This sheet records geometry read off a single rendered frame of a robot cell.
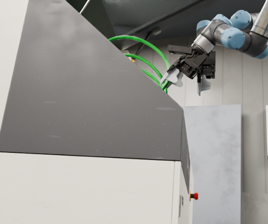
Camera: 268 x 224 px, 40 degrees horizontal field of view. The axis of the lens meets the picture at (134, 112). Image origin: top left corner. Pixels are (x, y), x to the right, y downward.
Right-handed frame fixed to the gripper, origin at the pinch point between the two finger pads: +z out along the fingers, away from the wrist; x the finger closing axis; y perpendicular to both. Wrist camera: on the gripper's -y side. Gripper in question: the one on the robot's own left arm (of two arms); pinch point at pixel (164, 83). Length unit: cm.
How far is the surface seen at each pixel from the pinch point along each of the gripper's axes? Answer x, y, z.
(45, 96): -46, -11, 26
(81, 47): -39.7, -15.4, 7.0
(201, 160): 208, -1, 43
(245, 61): 255, -45, -60
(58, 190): -50, 16, 41
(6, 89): -48, -23, 33
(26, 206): -53, 13, 50
